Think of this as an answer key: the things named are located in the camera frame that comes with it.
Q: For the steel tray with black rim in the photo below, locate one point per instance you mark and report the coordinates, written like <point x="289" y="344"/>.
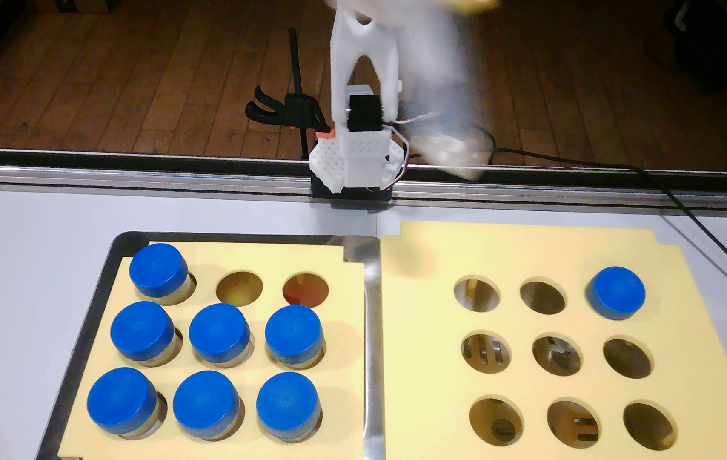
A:
<point x="92" y="306"/>

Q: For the aluminium table edge rail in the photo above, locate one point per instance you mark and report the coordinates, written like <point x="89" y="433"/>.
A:
<point x="82" y="174"/>

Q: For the black bar clamp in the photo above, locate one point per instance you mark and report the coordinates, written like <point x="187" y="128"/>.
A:
<point x="299" y="105"/>

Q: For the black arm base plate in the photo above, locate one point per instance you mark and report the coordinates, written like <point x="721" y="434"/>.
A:
<point x="351" y="199"/>

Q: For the black bag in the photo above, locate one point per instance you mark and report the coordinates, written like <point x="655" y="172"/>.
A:
<point x="721" y="45"/>

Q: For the yellow foam tube rack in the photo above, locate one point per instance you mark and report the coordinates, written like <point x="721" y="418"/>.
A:
<point x="427" y="358"/>
<point x="338" y="383"/>

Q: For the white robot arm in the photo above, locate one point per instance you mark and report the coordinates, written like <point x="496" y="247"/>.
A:
<point x="363" y="153"/>

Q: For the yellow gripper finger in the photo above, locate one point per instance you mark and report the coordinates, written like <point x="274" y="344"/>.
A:
<point x="472" y="4"/>

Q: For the red rack under foam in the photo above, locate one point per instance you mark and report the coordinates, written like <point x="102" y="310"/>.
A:
<point x="303" y="299"/>

